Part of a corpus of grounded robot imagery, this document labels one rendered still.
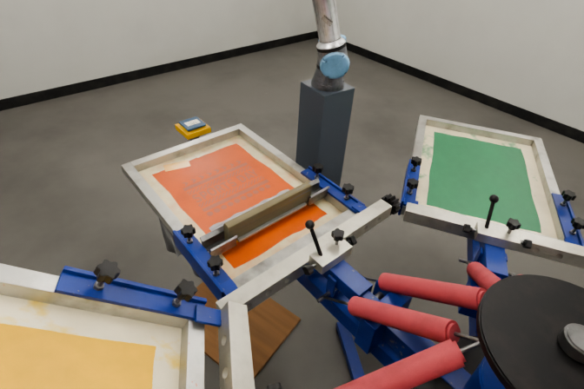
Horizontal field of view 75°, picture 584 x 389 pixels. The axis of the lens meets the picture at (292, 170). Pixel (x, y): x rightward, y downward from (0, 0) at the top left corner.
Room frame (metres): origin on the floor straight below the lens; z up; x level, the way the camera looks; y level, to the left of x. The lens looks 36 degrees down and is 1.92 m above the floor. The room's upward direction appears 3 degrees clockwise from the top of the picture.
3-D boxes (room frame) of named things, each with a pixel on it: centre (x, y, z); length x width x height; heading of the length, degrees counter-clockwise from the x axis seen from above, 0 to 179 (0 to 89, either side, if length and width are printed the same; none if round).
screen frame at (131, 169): (1.14, 0.21, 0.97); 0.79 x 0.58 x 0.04; 42
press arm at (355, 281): (0.72, -0.16, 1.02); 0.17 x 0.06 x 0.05; 42
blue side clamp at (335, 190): (1.15, -0.15, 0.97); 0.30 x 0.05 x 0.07; 42
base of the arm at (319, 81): (1.66, -0.14, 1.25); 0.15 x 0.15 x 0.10
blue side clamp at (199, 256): (0.77, 0.26, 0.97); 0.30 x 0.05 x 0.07; 42
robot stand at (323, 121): (1.66, -0.14, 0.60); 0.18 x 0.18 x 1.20; 37
